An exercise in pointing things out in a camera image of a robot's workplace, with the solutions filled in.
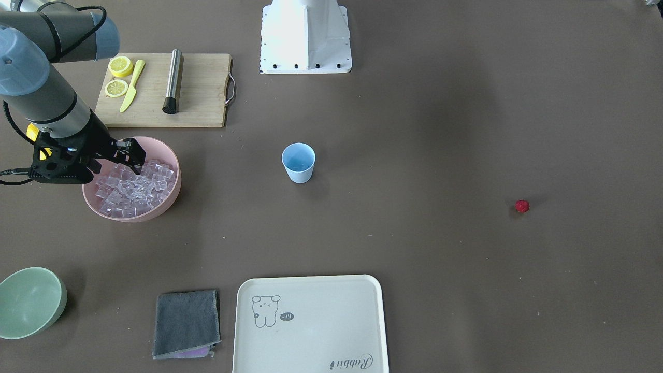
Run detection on light blue plastic cup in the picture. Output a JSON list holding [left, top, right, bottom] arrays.
[[281, 142, 316, 184]]

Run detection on yellow plastic knife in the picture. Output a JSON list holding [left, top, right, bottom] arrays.
[[119, 59, 146, 113]]

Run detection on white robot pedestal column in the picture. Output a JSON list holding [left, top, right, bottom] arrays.
[[259, 1, 353, 74]]

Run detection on grey folded cloth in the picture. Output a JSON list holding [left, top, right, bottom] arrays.
[[151, 290, 221, 360]]

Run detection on red strawberry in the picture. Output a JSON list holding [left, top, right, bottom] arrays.
[[514, 200, 530, 214]]

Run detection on yellow lemon near board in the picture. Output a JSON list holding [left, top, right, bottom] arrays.
[[25, 123, 40, 143]]

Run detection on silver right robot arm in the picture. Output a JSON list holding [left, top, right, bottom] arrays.
[[1, 1, 146, 184]]

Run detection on pink bowl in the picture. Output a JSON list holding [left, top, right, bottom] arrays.
[[82, 136, 181, 223]]

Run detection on lemon slice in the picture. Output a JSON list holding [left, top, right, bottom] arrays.
[[107, 56, 134, 78], [104, 79, 129, 98]]

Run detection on wooden cutting board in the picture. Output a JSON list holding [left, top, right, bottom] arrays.
[[93, 53, 232, 128]]

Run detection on lemon slice inner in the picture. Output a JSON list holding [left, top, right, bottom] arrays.
[[104, 79, 129, 98]]

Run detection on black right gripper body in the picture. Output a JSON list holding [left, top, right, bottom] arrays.
[[78, 111, 119, 174]]

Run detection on lemon slice outer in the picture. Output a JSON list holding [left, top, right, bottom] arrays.
[[107, 56, 134, 78]]

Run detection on clear ice cubes pile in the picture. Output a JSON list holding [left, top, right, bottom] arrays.
[[93, 159, 177, 218]]

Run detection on cream rabbit serving tray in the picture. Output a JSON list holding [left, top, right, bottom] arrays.
[[232, 274, 390, 372]]

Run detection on mint green bowl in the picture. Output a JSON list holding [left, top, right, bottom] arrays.
[[1, 267, 68, 340]]

